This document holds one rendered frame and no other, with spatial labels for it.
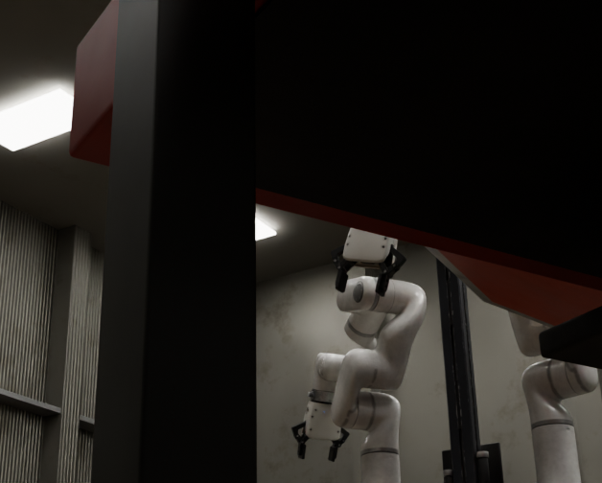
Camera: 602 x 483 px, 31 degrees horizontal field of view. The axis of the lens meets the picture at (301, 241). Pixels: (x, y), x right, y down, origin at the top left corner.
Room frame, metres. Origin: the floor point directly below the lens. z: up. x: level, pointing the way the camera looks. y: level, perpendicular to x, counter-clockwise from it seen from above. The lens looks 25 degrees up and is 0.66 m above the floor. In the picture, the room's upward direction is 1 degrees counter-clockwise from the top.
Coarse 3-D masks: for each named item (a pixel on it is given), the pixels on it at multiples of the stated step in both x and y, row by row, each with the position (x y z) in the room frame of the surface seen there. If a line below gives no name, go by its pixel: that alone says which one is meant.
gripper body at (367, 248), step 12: (348, 240) 2.04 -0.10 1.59; (360, 240) 2.03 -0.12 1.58; (372, 240) 2.01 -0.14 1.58; (384, 240) 2.00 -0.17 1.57; (396, 240) 2.03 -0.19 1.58; (348, 252) 2.04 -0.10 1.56; (360, 252) 2.03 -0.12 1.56; (372, 252) 2.02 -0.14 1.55; (384, 252) 2.01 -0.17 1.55; (360, 264) 2.08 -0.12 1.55; (372, 264) 2.07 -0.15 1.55
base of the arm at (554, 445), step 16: (544, 432) 2.40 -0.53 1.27; (560, 432) 2.39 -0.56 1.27; (544, 448) 2.41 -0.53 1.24; (560, 448) 2.39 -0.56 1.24; (576, 448) 2.42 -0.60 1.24; (544, 464) 2.41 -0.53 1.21; (560, 464) 2.39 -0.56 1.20; (576, 464) 2.41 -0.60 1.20; (544, 480) 2.41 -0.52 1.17; (560, 480) 2.40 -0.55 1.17; (576, 480) 2.41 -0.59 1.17
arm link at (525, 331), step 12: (516, 324) 2.39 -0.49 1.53; (528, 324) 2.37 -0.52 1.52; (540, 324) 2.35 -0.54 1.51; (516, 336) 2.41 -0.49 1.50; (528, 336) 2.38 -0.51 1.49; (528, 348) 2.40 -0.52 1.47; (576, 372) 2.34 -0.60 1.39; (588, 372) 2.35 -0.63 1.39; (576, 384) 2.36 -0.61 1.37; (588, 384) 2.36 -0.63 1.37
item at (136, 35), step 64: (128, 0) 0.43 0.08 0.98; (192, 0) 0.41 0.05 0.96; (128, 64) 0.43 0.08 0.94; (192, 64) 0.41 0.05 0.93; (128, 128) 0.42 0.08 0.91; (192, 128) 0.41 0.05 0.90; (128, 192) 0.42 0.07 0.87; (192, 192) 0.41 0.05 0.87; (128, 256) 0.42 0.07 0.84; (192, 256) 0.41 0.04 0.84; (128, 320) 0.41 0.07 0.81; (192, 320) 0.41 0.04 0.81; (128, 384) 0.41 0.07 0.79; (192, 384) 0.41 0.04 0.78; (128, 448) 0.41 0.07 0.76; (192, 448) 0.41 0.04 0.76; (256, 448) 0.43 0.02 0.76
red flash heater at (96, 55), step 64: (256, 0) 0.48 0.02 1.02; (320, 0) 0.47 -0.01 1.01; (384, 0) 0.47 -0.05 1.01; (448, 0) 0.47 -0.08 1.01; (512, 0) 0.48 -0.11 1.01; (576, 0) 0.48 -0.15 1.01; (256, 64) 0.53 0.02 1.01; (320, 64) 0.53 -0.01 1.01; (384, 64) 0.53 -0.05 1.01; (448, 64) 0.54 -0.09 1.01; (512, 64) 0.54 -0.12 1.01; (576, 64) 0.54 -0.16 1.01; (256, 128) 0.60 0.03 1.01; (320, 128) 0.61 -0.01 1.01; (384, 128) 0.61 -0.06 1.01; (448, 128) 0.61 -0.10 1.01; (512, 128) 0.61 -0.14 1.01; (576, 128) 0.61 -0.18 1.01; (256, 192) 0.70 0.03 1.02; (320, 192) 0.69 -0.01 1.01; (384, 192) 0.70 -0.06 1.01; (448, 192) 0.70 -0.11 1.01; (512, 192) 0.70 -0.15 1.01; (576, 192) 0.70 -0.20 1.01; (512, 256) 0.82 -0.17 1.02; (576, 256) 0.82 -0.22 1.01
